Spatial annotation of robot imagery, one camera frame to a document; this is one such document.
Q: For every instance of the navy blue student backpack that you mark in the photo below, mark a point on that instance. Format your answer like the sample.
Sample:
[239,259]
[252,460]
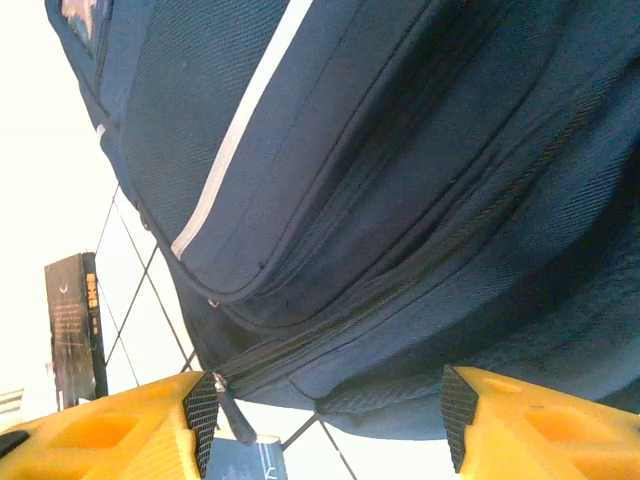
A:
[400,175]

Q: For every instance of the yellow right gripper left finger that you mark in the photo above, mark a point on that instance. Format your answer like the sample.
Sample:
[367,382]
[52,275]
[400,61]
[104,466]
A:
[100,440]

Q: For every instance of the navy thread-bound book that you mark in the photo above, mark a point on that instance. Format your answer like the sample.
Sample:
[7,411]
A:
[240,462]

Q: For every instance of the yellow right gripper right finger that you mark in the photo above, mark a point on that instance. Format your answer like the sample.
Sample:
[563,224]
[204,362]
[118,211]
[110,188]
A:
[550,440]

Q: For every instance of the black paperback book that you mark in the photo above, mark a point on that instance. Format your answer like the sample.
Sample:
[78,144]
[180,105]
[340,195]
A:
[75,330]

